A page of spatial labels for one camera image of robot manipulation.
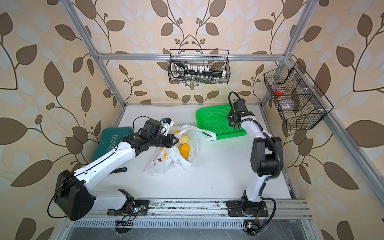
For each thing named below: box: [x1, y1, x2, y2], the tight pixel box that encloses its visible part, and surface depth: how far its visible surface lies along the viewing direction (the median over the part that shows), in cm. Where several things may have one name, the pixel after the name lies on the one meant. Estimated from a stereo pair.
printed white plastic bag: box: [144, 125, 217, 176], surface depth 80 cm
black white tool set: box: [169, 60, 226, 82], surface depth 86 cm
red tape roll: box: [275, 87, 285, 96], surface depth 84 cm
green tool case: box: [91, 127, 133, 162], surface depth 97 cm
